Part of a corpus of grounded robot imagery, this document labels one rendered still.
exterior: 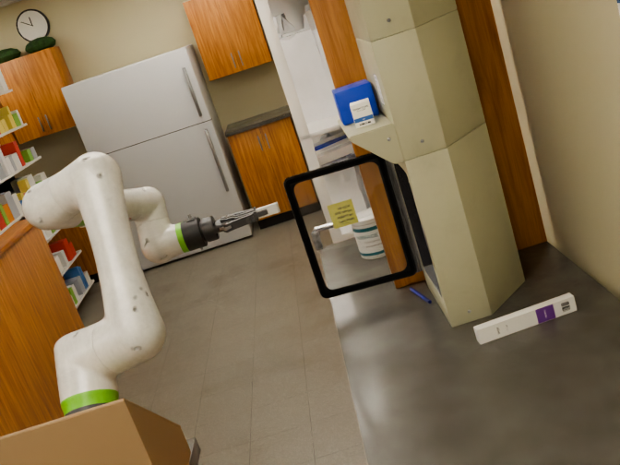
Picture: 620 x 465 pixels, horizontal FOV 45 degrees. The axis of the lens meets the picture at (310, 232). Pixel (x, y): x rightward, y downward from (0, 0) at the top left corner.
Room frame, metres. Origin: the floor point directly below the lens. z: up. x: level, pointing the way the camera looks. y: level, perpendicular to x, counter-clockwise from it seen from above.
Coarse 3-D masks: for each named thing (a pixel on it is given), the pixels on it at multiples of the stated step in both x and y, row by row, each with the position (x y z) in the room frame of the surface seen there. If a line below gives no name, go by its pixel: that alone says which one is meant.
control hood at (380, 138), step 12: (384, 120) 1.89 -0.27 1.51; (348, 132) 1.89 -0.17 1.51; (360, 132) 1.83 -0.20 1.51; (372, 132) 1.81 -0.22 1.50; (384, 132) 1.81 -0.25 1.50; (360, 144) 1.81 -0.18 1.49; (372, 144) 1.81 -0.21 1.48; (384, 144) 1.81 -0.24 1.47; (396, 144) 1.81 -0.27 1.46; (384, 156) 1.81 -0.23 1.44; (396, 156) 1.81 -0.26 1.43
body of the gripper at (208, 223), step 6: (210, 216) 2.21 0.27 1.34; (204, 222) 2.19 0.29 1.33; (210, 222) 2.18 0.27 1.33; (216, 222) 2.22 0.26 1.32; (222, 222) 2.19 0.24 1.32; (204, 228) 2.18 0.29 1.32; (210, 228) 2.18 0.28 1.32; (216, 228) 2.18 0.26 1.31; (204, 234) 2.18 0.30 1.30; (210, 234) 2.18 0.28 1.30; (216, 234) 2.18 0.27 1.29; (210, 240) 2.19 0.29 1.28
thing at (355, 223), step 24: (360, 168) 2.13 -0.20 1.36; (312, 192) 2.16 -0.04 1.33; (336, 192) 2.15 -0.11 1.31; (360, 192) 2.13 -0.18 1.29; (384, 192) 2.12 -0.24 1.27; (312, 216) 2.16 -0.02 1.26; (336, 216) 2.15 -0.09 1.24; (360, 216) 2.14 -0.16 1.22; (384, 216) 2.13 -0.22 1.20; (312, 240) 2.16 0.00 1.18; (336, 240) 2.15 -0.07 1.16; (360, 240) 2.14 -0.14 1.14; (384, 240) 2.13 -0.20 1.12; (336, 264) 2.16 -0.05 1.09; (360, 264) 2.14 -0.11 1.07; (384, 264) 2.13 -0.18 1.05; (336, 288) 2.16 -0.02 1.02
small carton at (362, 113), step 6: (354, 102) 1.93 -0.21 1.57; (360, 102) 1.90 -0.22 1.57; (366, 102) 1.89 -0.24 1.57; (354, 108) 1.90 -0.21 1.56; (360, 108) 1.90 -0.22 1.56; (366, 108) 1.89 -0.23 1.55; (354, 114) 1.90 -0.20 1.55; (360, 114) 1.90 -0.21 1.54; (366, 114) 1.89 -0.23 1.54; (372, 114) 1.89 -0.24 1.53; (354, 120) 1.90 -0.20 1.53; (360, 120) 1.90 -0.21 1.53; (366, 120) 1.89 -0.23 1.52; (372, 120) 1.89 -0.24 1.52; (360, 126) 1.90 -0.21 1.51
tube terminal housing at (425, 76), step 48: (384, 48) 1.81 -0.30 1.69; (432, 48) 1.84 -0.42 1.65; (384, 96) 1.85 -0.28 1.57; (432, 96) 1.81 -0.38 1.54; (432, 144) 1.81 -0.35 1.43; (480, 144) 1.91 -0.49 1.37; (432, 192) 1.81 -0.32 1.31; (480, 192) 1.87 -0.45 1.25; (432, 240) 1.81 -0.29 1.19; (480, 240) 1.83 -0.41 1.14; (432, 288) 2.02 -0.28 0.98; (480, 288) 1.81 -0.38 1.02
